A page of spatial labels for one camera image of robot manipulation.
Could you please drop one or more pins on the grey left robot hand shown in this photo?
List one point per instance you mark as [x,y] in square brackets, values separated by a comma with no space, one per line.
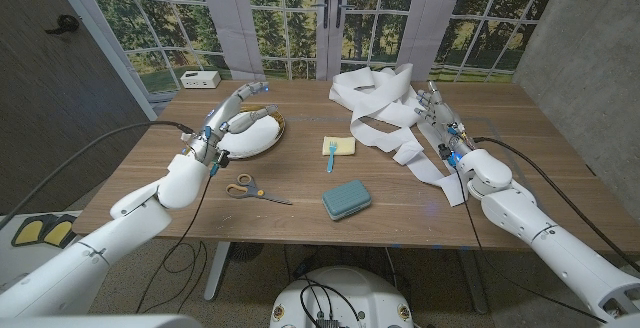
[220,120]

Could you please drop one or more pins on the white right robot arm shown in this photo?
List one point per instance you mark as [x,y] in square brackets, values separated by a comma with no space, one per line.
[550,238]

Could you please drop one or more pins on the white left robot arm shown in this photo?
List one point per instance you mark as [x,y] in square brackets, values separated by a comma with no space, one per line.
[125,228]

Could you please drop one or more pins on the white robot torso base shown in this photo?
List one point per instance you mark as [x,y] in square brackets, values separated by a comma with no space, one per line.
[350,293]

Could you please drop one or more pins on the white receipt paper strip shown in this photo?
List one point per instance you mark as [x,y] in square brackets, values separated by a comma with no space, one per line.
[380,93]

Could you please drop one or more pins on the gold rimmed paper plate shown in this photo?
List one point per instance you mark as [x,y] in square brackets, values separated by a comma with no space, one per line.
[255,140]

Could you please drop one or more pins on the yellow black foot pad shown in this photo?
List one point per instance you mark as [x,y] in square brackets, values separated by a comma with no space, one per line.
[65,230]
[30,230]

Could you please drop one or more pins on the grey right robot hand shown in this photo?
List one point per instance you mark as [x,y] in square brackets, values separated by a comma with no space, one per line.
[442,115]

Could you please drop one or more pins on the grey orange scissors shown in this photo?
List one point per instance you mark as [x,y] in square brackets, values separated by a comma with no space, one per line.
[252,192]

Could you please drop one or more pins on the printed window backdrop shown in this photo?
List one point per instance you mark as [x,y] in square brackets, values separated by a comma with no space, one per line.
[165,28]

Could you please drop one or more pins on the grey table leg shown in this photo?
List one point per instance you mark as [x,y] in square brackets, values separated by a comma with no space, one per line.
[472,283]

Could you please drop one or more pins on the yellow sponge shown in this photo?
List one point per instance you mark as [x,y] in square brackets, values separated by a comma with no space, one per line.
[346,145]

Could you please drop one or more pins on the teal soapbox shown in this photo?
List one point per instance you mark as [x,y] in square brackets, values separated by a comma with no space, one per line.
[346,199]

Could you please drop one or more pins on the dark round floor fan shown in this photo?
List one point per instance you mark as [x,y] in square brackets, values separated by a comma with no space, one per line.
[246,251]

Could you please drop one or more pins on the white power box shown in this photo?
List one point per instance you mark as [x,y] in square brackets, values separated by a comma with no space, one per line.
[200,79]

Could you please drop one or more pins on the white table leg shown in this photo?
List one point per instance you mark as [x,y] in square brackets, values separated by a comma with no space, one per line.
[217,273]

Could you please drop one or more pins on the blue plastic fork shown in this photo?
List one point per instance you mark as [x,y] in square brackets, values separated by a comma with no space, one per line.
[330,160]

